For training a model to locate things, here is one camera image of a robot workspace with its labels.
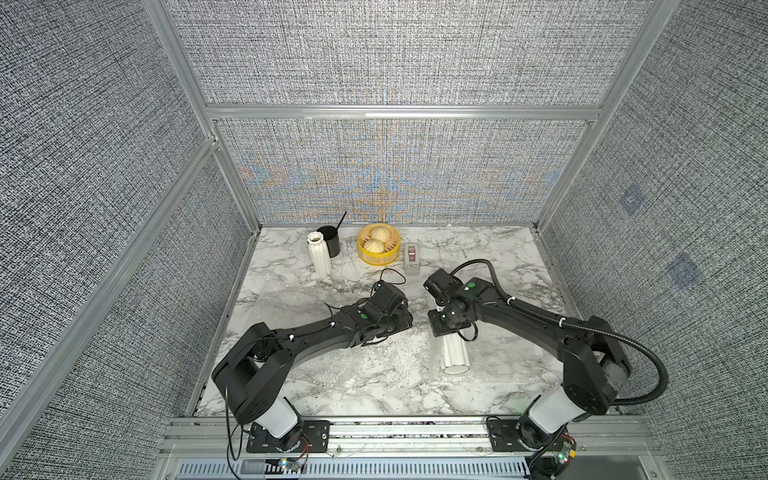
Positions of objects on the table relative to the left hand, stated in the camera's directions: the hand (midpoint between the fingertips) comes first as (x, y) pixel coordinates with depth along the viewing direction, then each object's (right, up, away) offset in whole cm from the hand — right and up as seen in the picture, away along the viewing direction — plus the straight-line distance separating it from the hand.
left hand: (416, 319), depth 84 cm
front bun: (-12, +21, +21) cm, 33 cm away
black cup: (-27, +24, +22) cm, 42 cm away
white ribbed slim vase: (-29, +18, +11) cm, 36 cm away
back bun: (-10, +26, +25) cm, 38 cm away
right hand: (+6, 0, 0) cm, 6 cm away
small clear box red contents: (+1, +17, +21) cm, 27 cm away
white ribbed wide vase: (+10, -9, -5) cm, 14 cm away
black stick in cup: (-24, +30, +19) cm, 43 cm away
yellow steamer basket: (-6, +21, +24) cm, 33 cm away
